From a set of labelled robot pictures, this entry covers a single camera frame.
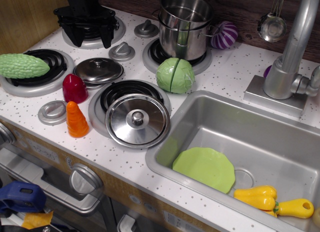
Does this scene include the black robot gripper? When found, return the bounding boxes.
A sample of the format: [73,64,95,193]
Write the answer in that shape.
[53,0,117,49]

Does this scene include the small steel pot lid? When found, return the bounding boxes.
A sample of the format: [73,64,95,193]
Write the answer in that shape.
[74,57,124,84]

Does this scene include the back left stove burner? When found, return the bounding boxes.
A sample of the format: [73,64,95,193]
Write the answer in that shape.
[62,16,126,50]

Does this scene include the stove burner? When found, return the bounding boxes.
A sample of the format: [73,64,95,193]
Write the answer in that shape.
[142,38,213,75]
[0,49,75,98]
[88,79,171,138]
[62,16,126,50]

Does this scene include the silver knob under lid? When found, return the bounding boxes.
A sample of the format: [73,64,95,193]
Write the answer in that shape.
[85,82,104,91]

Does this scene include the back right stove burner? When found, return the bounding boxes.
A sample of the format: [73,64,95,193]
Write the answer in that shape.
[142,38,213,75]

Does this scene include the front left stove burner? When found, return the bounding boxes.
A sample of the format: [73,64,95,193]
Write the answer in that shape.
[0,49,75,98]

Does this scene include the front right stove burner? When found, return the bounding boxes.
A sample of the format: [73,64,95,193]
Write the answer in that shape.
[88,79,171,138]

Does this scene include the large steel pot lid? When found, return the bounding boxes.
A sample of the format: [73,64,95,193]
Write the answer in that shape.
[105,93,170,149]

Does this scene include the silver knob centre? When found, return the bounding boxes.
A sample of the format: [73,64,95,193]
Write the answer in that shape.
[108,42,136,62]

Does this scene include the silver knob back top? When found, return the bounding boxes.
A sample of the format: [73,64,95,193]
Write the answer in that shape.
[134,19,159,39]

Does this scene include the red toy pepper piece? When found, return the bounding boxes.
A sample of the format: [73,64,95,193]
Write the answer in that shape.
[62,74,89,104]

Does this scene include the large steel pot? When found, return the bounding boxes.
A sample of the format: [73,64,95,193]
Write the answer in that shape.
[156,9,214,61]

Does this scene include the green toy bitter gourd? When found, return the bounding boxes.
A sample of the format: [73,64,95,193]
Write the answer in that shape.
[0,53,50,79]

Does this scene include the silver knob front left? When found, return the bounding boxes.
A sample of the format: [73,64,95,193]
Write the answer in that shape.
[38,100,67,126]

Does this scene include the green toy cabbage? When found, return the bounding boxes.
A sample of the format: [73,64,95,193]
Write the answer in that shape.
[155,57,195,94]

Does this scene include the small steel inner pot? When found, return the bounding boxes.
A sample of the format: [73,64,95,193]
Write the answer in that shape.
[158,0,214,30]

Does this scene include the orange toy carrot piece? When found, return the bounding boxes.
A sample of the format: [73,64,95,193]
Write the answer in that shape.
[66,101,90,138]

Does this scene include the purple striped toy onion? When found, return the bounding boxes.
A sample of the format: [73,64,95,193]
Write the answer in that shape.
[210,20,238,50]

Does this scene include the silver oven dial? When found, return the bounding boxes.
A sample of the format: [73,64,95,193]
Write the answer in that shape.
[69,163,103,195]

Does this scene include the hanging steel measuring spoon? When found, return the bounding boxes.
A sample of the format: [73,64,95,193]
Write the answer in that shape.
[257,0,287,43]

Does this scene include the blue clamp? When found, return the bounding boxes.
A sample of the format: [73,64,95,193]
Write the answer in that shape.
[0,181,47,213]

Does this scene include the purple toy behind faucet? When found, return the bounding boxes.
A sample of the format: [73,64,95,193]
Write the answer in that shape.
[263,65,272,78]

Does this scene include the green plastic plate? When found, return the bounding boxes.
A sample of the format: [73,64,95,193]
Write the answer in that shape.
[172,147,236,194]

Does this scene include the yellow tape piece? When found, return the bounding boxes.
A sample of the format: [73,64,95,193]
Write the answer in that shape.
[21,211,54,230]

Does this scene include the silver toy faucet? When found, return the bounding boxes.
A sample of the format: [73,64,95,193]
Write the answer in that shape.
[243,0,320,118]

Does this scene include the yellow toy bell pepper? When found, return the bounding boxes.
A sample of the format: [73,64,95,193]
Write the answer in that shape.
[233,185,278,217]

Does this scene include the silver oven door handle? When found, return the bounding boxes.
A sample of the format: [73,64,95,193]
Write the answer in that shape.
[0,148,101,216]

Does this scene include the yellow toy handle piece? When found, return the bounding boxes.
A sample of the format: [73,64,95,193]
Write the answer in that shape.
[274,198,315,219]

